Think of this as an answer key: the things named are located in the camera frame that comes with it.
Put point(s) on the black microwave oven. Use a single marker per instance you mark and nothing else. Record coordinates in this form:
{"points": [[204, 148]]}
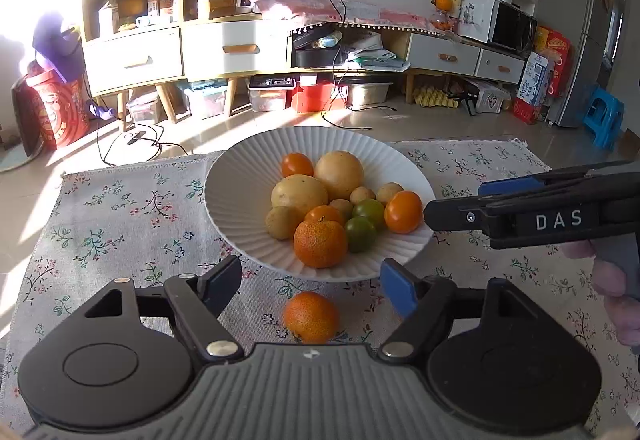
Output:
{"points": [[512, 27]]}

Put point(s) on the white drink carton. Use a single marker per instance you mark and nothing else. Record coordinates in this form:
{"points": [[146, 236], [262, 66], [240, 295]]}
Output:
{"points": [[107, 19]]}

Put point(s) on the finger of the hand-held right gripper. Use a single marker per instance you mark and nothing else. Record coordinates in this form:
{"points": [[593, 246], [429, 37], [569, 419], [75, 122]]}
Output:
{"points": [[505, 187], [455, 216]]}

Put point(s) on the large smooth yellow fruit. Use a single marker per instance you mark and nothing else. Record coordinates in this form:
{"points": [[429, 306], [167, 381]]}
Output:
{"points": [[339, 174]]}

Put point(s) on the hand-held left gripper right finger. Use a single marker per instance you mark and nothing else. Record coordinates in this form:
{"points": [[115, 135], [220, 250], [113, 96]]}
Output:
{"points": [[397, 285]]}

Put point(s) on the purple handheld device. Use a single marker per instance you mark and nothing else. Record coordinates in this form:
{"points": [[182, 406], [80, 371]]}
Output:
{"points": [[102, 111]]}

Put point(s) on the pile of papers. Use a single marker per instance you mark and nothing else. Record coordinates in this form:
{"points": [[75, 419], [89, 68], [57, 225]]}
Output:
{"points": [[377, 52]]}

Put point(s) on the blue plastic stool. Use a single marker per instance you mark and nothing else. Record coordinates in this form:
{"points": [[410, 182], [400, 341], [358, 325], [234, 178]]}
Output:
{"points": [[602, 115]]}

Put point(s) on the small clear storage box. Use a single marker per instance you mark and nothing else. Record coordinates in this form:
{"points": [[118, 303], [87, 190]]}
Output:
{"points": [[145, 107]]}

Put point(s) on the pink fringed cloth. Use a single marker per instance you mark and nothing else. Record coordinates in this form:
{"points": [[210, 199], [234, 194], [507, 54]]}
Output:
{"points": [[350, 12]]}

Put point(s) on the blue-lid clear storage box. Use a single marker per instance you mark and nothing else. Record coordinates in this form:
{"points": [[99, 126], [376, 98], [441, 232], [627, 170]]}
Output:
{"points": [[206, 101]]}

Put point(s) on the purple plush toy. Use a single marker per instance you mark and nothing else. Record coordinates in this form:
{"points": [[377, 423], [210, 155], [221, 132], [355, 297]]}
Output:
{"points": [[57, 47]]}

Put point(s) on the tall wooden shelf cabinet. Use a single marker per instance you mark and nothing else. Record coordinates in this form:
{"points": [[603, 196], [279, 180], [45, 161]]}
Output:
{"points": [[132, 60]]}

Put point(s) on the orange fruit ornament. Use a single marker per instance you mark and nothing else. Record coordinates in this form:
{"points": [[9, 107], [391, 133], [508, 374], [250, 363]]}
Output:
{"points": [[442, 1]]}

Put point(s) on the black-lid clear storage box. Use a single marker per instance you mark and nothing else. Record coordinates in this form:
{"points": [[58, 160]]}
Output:
{"points": [[270, 95]]}

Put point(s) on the wrinkly orange mandarin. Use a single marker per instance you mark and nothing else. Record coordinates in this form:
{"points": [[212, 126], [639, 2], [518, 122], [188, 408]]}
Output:
{"points": [[320, 242], [311, 316]]}

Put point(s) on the translucent beige storage box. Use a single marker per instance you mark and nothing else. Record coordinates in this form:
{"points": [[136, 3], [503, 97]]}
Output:
{"points": [[370, 95]]}

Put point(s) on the blue-white printed carton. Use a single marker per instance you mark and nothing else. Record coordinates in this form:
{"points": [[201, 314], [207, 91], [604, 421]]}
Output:
{"points": [[535, 77]]}

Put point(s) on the red cardboard box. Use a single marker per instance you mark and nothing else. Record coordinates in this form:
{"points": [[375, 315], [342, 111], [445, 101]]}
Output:
{"points": [[552, 45]]}

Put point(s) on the large speckled yellow fruit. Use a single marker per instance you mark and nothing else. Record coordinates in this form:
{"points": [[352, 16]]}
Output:
{"points": [[299, 194]]}

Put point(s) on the black case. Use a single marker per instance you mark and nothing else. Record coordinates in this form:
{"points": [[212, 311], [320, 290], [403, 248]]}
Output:
{"points": [[315, 55]]}

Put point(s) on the tan longan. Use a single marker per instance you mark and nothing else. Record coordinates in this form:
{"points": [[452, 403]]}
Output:
{"points": [[362, 195], [341, 207], [282, 221], [389, 192]]}

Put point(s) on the grey refrigerator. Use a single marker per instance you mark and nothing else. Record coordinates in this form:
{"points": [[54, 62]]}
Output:
{"points": [[575, 30]]}

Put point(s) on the wooden cabinet white drawer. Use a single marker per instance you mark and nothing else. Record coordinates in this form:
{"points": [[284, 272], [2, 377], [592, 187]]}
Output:
{"points": [[235, 50]]}

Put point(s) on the low wooden cabinet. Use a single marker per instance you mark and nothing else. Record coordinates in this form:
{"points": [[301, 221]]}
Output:
{"points": [[445, 55]]}

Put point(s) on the white carton box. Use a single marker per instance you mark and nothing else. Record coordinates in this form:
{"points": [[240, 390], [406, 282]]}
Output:
{"points": [[492, 97]]}

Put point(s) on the red storage box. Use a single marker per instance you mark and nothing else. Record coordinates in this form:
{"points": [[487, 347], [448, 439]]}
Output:
{"points": [[317, 96]]}

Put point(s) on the red printed bucket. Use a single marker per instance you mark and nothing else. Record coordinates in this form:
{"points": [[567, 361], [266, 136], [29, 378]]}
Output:
{"points": [[57, 110]]}

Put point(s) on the pale oval floor board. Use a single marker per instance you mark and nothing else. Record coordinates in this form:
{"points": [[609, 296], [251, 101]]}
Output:
{"points": [[20, 160]]}

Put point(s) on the yellow egg tray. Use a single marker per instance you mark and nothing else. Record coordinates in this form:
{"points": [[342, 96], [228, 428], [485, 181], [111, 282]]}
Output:
{"points": [[435, 98]]}

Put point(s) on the green-orange tomato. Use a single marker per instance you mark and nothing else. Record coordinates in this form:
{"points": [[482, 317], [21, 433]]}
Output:
{"points": [[370, 211]]}

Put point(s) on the person's right hand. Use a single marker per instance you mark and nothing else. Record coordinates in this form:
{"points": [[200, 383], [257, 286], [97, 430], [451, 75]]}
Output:
{"points": [[610, 277]]}

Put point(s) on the floral tablecloth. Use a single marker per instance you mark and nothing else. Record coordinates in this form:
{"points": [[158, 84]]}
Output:
{"points": [[125, 230]]}

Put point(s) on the white ribbed plate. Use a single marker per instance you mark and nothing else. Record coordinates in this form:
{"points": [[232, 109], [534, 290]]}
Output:
{"points": [[240, 200]]}

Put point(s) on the brown cardboard box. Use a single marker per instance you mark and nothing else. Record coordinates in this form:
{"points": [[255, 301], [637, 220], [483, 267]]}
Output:
{"points": [[216, 7]]}

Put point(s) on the black panel heater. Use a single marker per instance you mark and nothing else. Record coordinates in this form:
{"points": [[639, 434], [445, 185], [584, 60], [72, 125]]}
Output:
{"points": [[25, 120]]}

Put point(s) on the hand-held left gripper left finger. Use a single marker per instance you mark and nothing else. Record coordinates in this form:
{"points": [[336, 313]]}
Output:
{"points": [[222, 282]]}

